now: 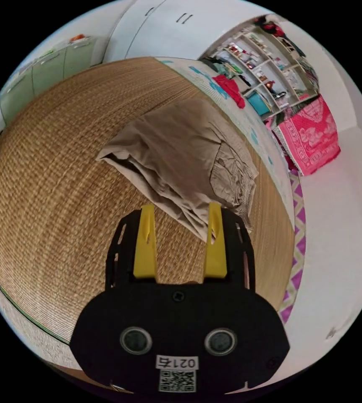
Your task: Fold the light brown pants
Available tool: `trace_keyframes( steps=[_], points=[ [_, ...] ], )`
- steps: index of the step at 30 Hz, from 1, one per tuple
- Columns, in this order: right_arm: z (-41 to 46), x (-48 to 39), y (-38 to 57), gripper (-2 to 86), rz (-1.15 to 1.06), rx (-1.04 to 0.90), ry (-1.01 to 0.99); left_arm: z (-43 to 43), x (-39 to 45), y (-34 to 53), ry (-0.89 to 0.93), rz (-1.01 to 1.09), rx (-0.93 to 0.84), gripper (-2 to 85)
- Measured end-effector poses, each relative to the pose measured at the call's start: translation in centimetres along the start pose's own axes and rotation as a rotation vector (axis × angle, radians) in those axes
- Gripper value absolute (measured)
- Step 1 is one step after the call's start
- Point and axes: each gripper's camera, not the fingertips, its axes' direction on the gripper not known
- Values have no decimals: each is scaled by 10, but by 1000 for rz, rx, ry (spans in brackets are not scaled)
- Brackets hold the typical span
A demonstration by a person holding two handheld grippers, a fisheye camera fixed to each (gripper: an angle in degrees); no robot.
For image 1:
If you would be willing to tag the red garment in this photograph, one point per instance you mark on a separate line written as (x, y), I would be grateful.
(230, 88)

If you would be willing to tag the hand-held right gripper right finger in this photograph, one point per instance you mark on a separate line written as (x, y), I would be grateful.
(215, 252)

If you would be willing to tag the white wardrobe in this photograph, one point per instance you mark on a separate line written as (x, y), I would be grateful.
(165, 28)

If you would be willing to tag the pink patterned cloth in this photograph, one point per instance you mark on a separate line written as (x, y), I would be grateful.
(310, 138)

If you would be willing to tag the bed with woven mat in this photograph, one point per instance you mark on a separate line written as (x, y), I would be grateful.
(58, 176)

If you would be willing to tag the light brown pants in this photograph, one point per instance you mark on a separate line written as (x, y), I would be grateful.
(181, 157)

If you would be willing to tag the purple patterned floor mat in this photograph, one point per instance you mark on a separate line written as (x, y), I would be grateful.
(296, 245)

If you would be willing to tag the green cupboard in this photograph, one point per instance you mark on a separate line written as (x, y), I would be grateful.
(42, 75)

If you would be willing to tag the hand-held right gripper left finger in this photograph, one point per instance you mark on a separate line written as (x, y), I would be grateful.
(144, 248)

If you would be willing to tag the white shelf with items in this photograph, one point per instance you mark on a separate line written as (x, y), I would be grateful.
(263, 72)

